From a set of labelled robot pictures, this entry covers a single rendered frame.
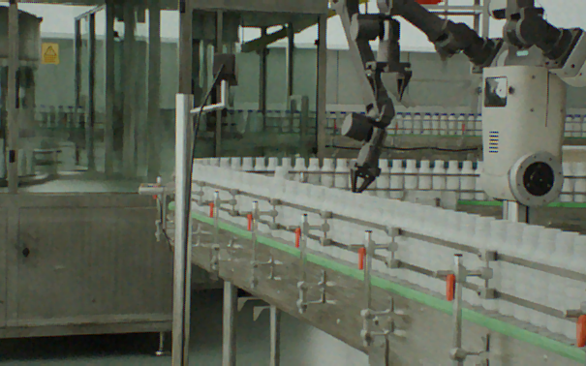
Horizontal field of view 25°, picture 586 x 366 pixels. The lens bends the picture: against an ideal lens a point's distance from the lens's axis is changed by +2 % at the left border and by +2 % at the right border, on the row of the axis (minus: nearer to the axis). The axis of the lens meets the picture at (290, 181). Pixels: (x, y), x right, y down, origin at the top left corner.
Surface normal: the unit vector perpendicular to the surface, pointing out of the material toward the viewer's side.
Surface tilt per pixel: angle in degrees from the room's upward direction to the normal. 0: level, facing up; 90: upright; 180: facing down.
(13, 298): 90
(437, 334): 90
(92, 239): 90
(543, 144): 101
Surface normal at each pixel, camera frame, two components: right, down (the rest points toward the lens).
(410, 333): -0.96, 0.00
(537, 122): 0.29, 0.24
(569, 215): -0.01, 0.06
